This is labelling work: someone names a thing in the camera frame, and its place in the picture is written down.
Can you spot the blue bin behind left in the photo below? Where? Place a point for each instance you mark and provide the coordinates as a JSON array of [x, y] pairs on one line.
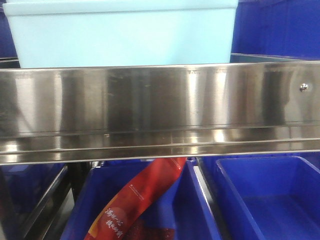
[[7, 47]]

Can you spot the empty blue bin lower right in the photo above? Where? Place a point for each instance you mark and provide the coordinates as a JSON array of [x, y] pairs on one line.
[[269, 198]]

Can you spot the blue bin behind right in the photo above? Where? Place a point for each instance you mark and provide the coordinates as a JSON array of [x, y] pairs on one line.
[[278, 28]]

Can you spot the red snack package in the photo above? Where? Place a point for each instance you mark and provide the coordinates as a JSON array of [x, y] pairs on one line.
[[117, 217]]

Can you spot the light blue plastic bin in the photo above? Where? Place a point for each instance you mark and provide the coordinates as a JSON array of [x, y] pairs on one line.
[[94, 33]]

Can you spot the rail mounting screw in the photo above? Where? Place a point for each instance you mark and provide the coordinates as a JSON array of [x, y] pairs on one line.
[[303, 87]]

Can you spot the blue bin holding snack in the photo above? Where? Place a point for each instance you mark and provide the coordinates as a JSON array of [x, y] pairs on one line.
[[182, 213]]

